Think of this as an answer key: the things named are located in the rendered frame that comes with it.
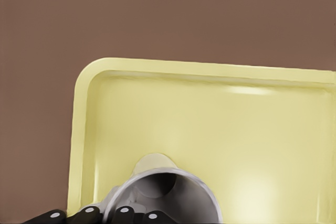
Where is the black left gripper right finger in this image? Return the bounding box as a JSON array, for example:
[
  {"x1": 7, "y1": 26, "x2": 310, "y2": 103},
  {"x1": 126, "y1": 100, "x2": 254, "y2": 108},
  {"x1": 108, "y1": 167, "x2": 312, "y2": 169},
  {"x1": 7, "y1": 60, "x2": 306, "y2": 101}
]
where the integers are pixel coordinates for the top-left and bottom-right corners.
[{"x1": 111, "y1": 205, "x2": 165, "y2": 224}]

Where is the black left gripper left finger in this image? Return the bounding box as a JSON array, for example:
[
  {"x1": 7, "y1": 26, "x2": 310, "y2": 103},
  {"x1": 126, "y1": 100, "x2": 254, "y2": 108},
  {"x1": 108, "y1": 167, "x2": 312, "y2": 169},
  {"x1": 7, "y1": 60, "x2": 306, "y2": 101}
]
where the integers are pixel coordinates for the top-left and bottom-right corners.
[{"x1": 24, "y1": 202, "x2": 104, "y2": 224}]

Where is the white IKEA cup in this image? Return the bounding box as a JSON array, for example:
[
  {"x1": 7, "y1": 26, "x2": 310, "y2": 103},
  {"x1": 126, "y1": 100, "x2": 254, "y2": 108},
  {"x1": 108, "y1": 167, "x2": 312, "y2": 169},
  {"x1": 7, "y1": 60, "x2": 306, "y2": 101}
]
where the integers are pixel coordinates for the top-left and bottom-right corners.
[{"x1": 101, "y1": 152, "x2": 224, "y2": 224}]

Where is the pale yellow tray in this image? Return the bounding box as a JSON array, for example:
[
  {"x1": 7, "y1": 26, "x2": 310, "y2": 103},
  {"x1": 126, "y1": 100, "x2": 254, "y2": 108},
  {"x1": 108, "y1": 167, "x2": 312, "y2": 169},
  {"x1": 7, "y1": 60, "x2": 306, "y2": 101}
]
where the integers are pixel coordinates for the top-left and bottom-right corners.
[{"x1": 66, "y1": 56, "x2": 336, "y2": 224}]

